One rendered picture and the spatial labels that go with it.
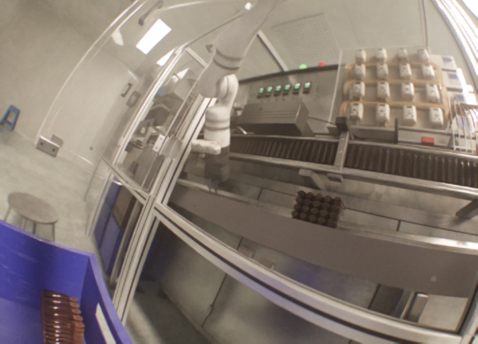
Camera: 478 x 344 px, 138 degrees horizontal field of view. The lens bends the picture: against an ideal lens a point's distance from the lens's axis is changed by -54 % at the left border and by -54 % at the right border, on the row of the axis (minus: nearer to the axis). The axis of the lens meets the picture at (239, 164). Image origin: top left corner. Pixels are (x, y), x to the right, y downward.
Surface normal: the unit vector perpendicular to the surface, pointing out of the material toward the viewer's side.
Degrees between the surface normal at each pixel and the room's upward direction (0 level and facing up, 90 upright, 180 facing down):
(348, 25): 180
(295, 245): 90
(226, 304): 90
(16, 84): 90
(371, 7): 180
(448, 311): 90
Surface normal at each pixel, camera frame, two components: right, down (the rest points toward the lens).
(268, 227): -0.60, -0.41
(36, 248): 0.73, 0.15
